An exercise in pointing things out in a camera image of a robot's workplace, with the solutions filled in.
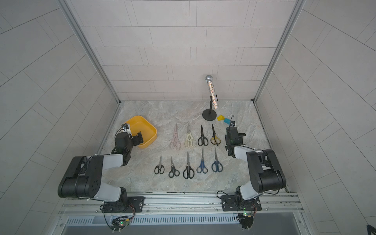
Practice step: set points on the cream kitchen shears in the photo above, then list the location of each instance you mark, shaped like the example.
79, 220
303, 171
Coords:
189, 141

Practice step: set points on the right circuit board with wires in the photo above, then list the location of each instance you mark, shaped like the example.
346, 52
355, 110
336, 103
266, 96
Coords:
245, 219

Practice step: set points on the blue handled scissors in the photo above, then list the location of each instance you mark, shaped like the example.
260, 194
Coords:
202, 168
216, 166

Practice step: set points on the small grey scissors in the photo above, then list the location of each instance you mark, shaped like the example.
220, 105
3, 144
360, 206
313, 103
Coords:
174, 172

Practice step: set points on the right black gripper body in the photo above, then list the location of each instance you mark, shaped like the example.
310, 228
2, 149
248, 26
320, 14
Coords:
232, 134

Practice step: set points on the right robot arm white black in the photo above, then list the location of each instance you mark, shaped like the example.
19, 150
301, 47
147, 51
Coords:
265, 172

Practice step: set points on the dark grey handled scissors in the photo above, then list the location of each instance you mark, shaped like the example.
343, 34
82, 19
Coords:
159, 169

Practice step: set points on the yellow small block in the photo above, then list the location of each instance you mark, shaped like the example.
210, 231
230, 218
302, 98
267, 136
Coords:
221, 117

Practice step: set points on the aluminium mounting rail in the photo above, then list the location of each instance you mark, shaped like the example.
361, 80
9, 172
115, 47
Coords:
188, 203

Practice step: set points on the yellow handled black scissors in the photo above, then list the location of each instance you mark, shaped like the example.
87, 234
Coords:
215, 140

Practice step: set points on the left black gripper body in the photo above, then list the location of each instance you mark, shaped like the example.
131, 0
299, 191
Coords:
137, 139

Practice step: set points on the yellow plastic storage box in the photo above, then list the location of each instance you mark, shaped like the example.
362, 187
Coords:
149, 132

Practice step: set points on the pink scissors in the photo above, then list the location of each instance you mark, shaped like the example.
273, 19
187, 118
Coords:
175, 143

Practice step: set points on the circuit board with wires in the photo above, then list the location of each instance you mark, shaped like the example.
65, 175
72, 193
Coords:
245, 219
119, 223

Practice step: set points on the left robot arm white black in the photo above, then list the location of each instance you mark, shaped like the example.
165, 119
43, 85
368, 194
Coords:
83, 177

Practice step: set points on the left circuit board with wires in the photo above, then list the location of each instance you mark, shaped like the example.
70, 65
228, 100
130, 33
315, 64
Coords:
119, 223

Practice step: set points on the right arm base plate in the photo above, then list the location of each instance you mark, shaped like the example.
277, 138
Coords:
236, 203

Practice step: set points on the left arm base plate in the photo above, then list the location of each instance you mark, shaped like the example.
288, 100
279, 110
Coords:
133, 204

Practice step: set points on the large black handled scissors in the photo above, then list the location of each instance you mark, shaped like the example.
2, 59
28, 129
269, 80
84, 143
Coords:
188, 173

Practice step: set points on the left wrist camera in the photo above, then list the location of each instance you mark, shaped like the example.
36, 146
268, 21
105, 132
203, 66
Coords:
125, 128

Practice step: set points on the glitter microphone with silver head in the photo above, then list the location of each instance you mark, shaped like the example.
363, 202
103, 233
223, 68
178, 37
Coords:
209, 80

